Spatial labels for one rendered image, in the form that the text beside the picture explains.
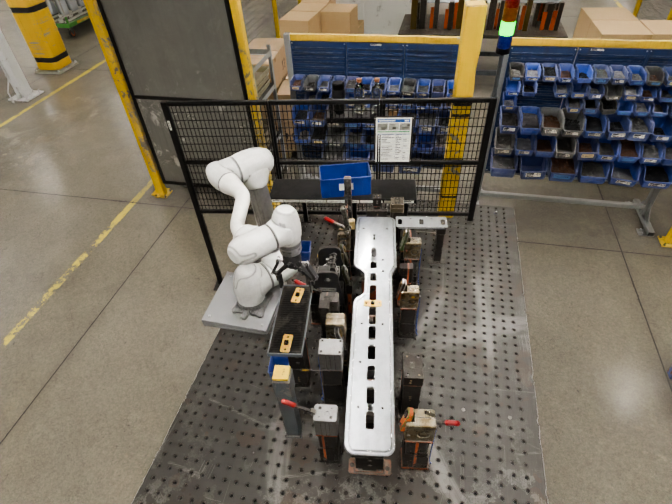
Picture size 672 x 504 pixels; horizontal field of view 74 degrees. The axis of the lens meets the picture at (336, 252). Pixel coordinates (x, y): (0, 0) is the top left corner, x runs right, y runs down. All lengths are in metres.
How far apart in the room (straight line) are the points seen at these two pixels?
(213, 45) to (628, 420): 3.81
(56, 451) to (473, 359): 2.49
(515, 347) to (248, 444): 1.37
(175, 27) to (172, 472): 3.10
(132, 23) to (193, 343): 2.51
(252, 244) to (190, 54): 2.63
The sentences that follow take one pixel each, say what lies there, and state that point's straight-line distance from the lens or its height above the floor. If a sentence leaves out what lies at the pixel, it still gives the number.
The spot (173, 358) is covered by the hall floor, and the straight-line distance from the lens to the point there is 3.43.
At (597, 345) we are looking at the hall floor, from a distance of 3.60.
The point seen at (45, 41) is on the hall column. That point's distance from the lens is 9.11.
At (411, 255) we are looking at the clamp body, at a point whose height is 0.96.
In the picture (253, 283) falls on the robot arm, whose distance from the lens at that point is 2.34.
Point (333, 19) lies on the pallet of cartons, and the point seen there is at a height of 0.96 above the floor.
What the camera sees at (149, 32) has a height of 1.59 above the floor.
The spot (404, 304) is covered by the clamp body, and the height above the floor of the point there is 0.96.
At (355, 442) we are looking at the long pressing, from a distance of 1.78.
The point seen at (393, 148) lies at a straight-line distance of 2.78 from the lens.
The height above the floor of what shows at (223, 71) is 1.31.
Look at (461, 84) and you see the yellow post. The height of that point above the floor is 1.61.
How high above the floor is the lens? 2.62
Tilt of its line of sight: 42 degrees down
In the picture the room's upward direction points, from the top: 4 degrees counter-clockwise
